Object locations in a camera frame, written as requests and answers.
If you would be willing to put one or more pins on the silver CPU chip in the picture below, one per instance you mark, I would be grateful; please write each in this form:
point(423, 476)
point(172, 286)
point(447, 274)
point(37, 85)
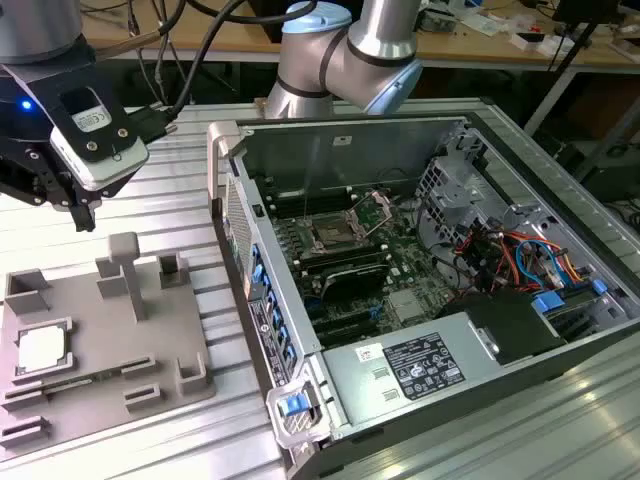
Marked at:
point(42, 350)

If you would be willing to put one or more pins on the white papers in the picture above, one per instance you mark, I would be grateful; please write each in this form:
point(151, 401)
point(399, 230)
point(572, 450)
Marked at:
point(480, 22)

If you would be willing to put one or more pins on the small white box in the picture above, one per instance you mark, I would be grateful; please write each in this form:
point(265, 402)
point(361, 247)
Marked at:
point(550, 45)

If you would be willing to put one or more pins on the black RAM slot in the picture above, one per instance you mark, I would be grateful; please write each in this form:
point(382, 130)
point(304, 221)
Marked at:
point(345, 265)
point(310, 195)
point(340, 252)
point(310, 207)

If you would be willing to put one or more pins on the black monitor stand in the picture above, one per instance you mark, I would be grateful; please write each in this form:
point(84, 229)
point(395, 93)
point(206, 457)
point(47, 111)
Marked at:
point(580, 10)

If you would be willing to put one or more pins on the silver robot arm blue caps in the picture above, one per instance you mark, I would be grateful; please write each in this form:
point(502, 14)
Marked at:
point(310, 60)

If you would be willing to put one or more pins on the grey parts rack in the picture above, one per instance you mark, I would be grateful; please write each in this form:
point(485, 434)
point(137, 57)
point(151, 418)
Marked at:
point(100, 340)

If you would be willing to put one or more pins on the black expansion card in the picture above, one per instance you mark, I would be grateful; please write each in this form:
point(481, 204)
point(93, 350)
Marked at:
point(355, 280)

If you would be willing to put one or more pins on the blue case latch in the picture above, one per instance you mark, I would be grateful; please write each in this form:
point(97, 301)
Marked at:
point(292, 405)

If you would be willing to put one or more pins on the silver chipset heatsink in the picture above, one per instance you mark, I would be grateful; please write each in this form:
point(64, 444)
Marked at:
point(404, 305)

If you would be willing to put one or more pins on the blue disk carrier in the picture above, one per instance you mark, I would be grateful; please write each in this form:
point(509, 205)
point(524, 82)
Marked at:
point(547, 302)

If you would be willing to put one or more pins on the wooden desk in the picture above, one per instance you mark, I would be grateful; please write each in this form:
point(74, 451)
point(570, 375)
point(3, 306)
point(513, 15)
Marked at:
point(475, 47)

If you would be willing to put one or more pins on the perforated metal drive cage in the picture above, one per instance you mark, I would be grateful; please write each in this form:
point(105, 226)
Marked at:
point(450, 190)

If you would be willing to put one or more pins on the CPU socket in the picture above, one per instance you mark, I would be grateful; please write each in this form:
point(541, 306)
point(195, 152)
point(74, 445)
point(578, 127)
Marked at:
point(332, 235)

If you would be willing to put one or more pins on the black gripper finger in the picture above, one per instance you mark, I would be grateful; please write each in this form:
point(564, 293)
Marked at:
point(82, 215)

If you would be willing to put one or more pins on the green circuit board device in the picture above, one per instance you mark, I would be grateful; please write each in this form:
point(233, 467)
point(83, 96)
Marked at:
point(439, 20)

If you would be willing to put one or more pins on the green RAM stick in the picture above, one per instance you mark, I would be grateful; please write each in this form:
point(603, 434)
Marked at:
point(75, 381)

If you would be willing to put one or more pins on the black plastic shroud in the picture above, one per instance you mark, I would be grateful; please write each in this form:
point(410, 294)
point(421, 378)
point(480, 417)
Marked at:
point(510, 325)

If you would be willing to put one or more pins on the green motherboard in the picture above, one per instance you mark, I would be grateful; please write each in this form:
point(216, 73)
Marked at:
point(410, 265)

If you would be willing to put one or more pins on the silver power supply unit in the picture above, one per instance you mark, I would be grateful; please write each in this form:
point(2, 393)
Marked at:
point(360, 390)

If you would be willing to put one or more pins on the black box under desk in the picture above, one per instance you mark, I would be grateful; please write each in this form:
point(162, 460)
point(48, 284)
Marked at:
point(615, 175)

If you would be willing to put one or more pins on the open PC case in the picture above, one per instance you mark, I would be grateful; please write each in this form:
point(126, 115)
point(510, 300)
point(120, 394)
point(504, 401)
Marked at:
point(300, 150)

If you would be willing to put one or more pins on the thin locking lever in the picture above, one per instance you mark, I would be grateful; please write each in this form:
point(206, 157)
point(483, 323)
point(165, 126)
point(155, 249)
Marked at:
point(305, 207)

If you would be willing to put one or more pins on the black expansion slot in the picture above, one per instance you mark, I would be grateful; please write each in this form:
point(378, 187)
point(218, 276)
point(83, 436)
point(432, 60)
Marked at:
point(345, 322)

